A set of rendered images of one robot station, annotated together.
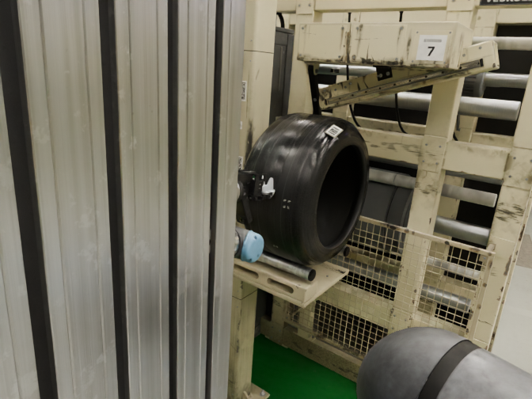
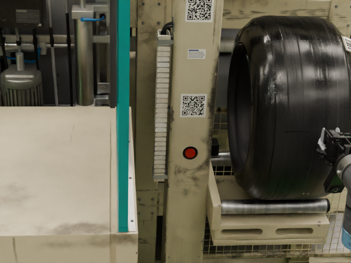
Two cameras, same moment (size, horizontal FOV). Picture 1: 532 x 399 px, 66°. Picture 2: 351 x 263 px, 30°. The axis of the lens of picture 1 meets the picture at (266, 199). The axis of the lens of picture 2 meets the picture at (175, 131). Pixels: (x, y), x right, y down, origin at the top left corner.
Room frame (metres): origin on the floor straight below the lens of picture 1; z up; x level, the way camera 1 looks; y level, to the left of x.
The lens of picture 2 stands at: (0.40, 1.29, 2.07)
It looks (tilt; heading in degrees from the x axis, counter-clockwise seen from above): 29 degrees down; 318
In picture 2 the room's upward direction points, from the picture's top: 3 degrees clockwise
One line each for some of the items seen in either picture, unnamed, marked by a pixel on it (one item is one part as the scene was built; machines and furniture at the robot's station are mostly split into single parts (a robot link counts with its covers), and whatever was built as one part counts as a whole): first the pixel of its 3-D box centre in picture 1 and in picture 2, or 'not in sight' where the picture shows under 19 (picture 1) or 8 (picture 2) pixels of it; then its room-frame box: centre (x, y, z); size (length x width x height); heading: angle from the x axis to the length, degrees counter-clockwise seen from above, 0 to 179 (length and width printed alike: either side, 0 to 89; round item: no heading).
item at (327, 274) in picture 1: (290, 271); (259, 206); (1.55, -0.12, 0.80); 0.37 x 0.36 x 0.02; 144
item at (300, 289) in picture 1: (271, 275); (269, 223); (1.43, -0.04, 0.84); 0.36 x 0.09 x 0.06; 54
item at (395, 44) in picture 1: (379, 46); not in sight; (1.71, -0.40, 1.71); 0.61 x 0.25 x 0.15; 54
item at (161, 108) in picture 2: not in sight; (162, 109); (1.70, 0.18, 1.19); 0.05 x 0.04 x 0.48; 144
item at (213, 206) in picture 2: not in sight; (208, 181); (1.65, 0.02, 0.90); 0.40 x 0.03 x 0.10; 144
